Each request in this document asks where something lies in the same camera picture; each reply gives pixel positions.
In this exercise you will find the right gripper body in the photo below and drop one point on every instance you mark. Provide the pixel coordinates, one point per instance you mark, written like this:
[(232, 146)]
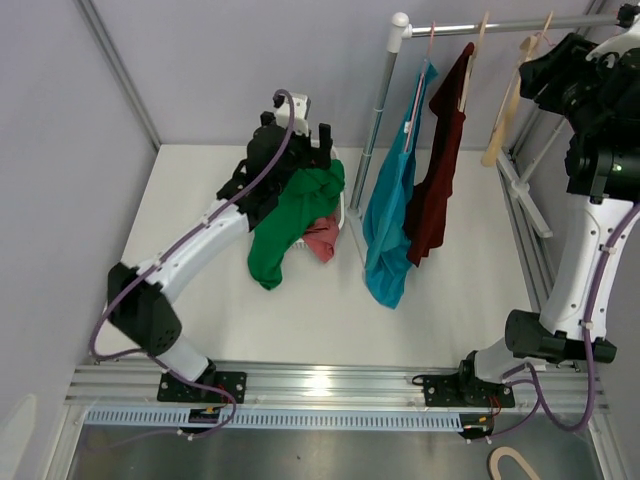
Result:
[(591, 114)]

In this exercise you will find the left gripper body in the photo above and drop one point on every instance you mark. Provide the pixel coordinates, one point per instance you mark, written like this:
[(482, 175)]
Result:
[(301, 156)]

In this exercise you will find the green t shirt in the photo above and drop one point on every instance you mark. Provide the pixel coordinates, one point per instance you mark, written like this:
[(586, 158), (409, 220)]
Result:
[(311, 194)]

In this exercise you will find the pink t shirt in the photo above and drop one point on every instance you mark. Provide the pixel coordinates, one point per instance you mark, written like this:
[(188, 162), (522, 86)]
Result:
[(321, 238)]

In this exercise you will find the beige hanger with green shirt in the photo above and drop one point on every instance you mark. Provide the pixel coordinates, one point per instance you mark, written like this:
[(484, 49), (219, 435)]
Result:
[(509, 105)]

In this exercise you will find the pink wire hanger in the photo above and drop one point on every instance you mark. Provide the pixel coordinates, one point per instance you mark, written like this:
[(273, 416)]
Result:
[(542, 38), (419, 90)]

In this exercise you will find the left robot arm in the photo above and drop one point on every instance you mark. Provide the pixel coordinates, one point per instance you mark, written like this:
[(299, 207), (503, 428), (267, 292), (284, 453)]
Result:
[(140, 299)]

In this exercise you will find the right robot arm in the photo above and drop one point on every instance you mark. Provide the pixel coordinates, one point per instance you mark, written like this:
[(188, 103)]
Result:
[(603, 205)]

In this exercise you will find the teal t shirt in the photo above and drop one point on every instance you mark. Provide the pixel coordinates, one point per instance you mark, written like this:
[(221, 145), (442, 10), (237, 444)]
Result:
[(386, 264)]

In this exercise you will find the maroon t shirt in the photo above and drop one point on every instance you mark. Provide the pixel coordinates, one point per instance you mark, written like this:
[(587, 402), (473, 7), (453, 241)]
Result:
[(426, 212)]

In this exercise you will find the beige hanger on floor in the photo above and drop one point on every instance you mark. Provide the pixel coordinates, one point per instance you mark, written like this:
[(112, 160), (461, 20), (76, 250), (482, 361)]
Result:
[(507, 456)]

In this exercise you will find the white plastic basket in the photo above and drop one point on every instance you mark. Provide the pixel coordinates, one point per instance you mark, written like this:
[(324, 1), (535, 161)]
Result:
[(339, 213)]

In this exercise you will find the metal clothes rack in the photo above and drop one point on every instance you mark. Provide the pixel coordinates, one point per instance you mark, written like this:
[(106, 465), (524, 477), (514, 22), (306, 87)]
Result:
[(402, 29)]

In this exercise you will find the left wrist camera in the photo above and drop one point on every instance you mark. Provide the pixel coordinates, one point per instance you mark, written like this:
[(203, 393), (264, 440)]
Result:
[(301, 106)]

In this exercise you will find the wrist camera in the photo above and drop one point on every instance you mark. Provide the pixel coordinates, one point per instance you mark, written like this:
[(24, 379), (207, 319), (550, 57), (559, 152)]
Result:
[(628, 20), (301, 106)]

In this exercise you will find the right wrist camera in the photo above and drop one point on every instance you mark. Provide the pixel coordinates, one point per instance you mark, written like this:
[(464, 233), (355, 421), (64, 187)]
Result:
[(628, 20)]

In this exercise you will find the aluminium mounting rail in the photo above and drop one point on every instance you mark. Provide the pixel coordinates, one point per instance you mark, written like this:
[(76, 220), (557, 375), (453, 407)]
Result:
[(297, 386)]

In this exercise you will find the white slotted cable duct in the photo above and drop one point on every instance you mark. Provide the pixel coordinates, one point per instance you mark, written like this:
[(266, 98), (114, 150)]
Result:
[(412, 421)]

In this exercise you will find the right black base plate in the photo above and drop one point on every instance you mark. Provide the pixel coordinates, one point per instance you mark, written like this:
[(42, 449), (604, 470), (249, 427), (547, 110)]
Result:
[(455, 390)]

